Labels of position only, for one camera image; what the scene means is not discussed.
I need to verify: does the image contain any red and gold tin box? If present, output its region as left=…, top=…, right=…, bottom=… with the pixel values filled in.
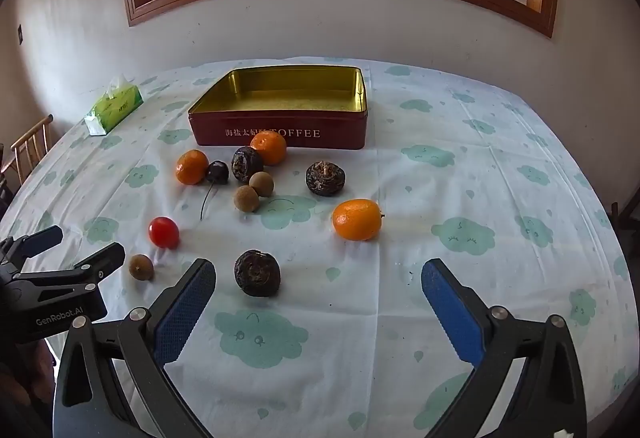
left=188, top=66, right=369, bottom=150

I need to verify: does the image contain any small mandarin orange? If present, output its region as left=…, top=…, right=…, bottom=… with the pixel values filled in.
left=175, top=149, right=210, bottom=186
left=249, top=129, right=288, bottom=167

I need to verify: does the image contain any light wooden chair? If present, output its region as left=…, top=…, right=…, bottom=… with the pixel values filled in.
left=0, top=114, right=54, bottom=191

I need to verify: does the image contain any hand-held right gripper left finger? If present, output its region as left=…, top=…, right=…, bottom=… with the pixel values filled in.
left=52, top=258, right=217, bottom=438

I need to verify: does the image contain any large mandarin orange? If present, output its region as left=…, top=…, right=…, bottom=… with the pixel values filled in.
left=332, top=198, right=386, bottom=242

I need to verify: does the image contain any dark wooden chair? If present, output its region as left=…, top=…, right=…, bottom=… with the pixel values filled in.
left=611, top=200, right=640, bottom=264

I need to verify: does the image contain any red cherry tomato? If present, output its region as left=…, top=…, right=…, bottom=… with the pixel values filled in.
left=148, top=216, right=180, bottom=250

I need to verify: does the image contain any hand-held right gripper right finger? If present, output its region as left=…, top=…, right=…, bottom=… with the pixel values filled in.
left=421, top=258, right=587, bottom=438

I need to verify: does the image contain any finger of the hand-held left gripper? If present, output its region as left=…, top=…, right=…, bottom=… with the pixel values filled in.
left=0, top=225, right=64, bottom=269
left=12, top=242, right=126, bottom=293

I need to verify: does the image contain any green tissue pack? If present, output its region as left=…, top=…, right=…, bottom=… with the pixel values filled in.
left=84, top=75, right=144, bottom=137

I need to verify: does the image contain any dark water chestnut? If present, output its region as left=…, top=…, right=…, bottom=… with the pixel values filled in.
left=306, top=160, right=347, bottom=196
left=234, top=249, right=281, bottom=297
left=231, top=146, right=264, bottom=184

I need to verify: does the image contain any brown longan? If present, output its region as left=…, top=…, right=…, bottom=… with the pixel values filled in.
left=249, top=171, right=274, bottom=197
left=128, top=254, right=154, bottom=280
left=233, top=185, right=261, bottom=213

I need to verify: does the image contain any cloud print tablecloth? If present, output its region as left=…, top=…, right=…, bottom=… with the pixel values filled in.
left=0, top=55, right=632, bottom=438

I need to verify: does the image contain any dark cherry with stem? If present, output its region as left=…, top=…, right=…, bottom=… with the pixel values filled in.
left=200, top=160, right=230, bottom=221

